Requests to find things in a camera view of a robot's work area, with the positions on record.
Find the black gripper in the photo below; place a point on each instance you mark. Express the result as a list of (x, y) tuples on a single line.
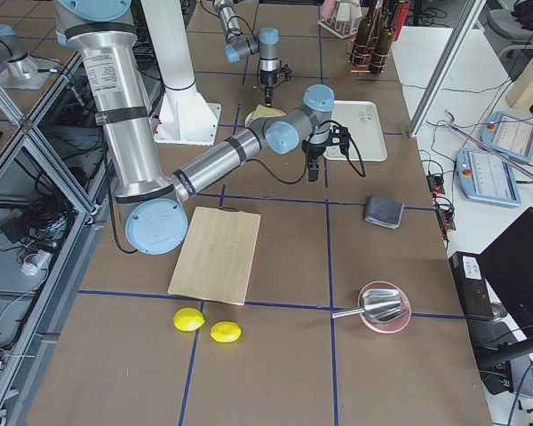
[(267, 80), (316, 148)]

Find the grey round plate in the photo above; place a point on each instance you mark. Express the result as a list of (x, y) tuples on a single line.
[(250, 118)]

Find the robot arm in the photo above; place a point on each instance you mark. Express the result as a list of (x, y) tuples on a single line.
[(103, 33), (240, 45)]

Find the cream bear tray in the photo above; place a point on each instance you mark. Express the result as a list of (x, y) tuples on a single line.
[(361, 119)]

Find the grey folded cloth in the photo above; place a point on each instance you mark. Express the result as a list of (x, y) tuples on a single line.
[(383, 211)]

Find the dark green wine bottle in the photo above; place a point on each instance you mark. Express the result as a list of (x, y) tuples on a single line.
[(393, 15)]

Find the wooden cutting board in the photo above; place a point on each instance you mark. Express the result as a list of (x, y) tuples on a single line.
[(215, 260)]

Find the metal scoop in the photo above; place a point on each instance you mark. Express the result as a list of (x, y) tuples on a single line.
[(380, 305)]

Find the blue teach pendant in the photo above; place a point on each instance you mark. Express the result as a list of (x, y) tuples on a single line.
[(510, 135), (485, 178)]

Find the pink bowl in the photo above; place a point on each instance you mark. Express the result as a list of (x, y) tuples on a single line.
[(393, 326)]

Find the black box device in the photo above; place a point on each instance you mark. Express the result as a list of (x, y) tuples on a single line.
[(471, 286)]

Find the yellow lemon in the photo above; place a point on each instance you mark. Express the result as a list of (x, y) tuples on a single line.
[(225, 332), (188, 319)]

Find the black laptop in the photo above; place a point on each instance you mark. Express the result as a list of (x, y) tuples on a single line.
[(507, 263)]

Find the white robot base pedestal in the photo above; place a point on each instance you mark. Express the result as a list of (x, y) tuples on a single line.
[(185, 116)]

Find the copper wire bottle rack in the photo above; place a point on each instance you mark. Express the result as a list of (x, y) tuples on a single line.
[(376, 63)]

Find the white wire cup rack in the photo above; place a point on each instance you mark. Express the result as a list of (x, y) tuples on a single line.
[(341, 17)]

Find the aluminium frame post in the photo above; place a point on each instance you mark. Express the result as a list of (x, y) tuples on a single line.
[(468, 17)]

